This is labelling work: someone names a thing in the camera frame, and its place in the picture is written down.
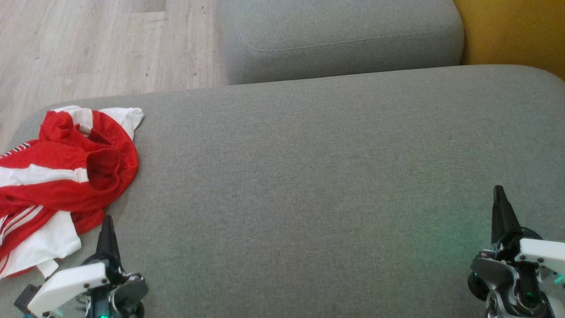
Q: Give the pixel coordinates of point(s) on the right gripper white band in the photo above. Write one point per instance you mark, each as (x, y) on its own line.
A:
(543, 254)

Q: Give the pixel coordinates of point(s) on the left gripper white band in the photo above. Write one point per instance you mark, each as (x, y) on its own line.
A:
(66, 282)

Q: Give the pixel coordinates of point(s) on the red white sports jersey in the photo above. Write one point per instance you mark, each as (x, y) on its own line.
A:
(44, 243)

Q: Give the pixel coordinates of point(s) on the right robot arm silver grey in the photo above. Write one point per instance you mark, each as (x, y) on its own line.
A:
(490, 269)

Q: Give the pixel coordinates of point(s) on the mustard yellow upholstered panel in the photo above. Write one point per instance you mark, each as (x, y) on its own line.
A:
(516, 31)

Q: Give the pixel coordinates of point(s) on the large grey sofa seat cushion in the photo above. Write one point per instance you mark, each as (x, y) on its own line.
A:
(309, 176)

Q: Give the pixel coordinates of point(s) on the small grey sofa cushion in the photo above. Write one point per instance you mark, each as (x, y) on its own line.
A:
(335, 35)

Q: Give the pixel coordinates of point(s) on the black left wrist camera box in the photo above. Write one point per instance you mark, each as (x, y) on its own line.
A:
(27, 297)

